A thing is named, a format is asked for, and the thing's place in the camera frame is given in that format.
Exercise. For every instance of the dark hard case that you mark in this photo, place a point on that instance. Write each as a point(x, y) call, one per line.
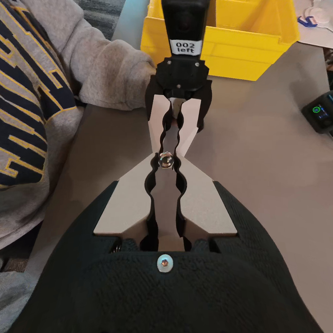
point(329, 67)

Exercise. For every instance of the person's grey trouser lap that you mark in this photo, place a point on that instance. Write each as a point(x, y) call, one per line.
point(15, 299)

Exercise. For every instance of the person's grey printed sweatshirt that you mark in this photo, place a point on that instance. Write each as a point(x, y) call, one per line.
point(26, 117)

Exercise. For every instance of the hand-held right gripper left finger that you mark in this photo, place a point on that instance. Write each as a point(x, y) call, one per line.
point(124, 208)

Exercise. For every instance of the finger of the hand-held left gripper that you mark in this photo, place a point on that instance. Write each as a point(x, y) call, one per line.
point(156, 117)
point(191, 117)

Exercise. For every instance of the yellow plastic bin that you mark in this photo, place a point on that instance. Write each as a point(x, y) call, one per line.
point(234, 52)

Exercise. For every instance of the silver hex nut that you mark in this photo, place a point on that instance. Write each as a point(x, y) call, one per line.
point(160, 162)

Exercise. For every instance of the black power station with display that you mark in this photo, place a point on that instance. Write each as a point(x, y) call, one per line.
point(318, 114)

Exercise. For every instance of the instruction sheet on wooden stand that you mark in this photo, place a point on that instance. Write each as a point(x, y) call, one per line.
point(320, 20)

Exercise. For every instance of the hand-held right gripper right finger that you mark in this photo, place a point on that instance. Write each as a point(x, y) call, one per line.
point(205, 208)

